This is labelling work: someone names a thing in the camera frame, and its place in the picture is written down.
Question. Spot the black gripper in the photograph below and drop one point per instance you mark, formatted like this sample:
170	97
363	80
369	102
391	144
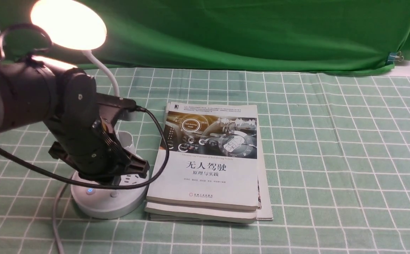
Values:
91	145

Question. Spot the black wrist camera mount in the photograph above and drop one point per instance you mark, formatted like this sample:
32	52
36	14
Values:
113	108

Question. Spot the blue binder clip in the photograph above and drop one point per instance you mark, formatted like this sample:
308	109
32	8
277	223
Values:
394	57

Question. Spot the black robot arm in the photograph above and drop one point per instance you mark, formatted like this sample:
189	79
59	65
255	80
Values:
32	91

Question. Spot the white desk lamp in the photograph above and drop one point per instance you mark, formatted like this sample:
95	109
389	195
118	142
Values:
73	25

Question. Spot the white self-driving textbook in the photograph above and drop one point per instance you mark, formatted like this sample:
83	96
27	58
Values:
208	158

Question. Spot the green checkered tablecloth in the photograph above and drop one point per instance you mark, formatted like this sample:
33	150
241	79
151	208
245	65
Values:
337	152

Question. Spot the green backdrop cloth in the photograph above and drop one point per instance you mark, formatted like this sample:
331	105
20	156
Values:
341	37

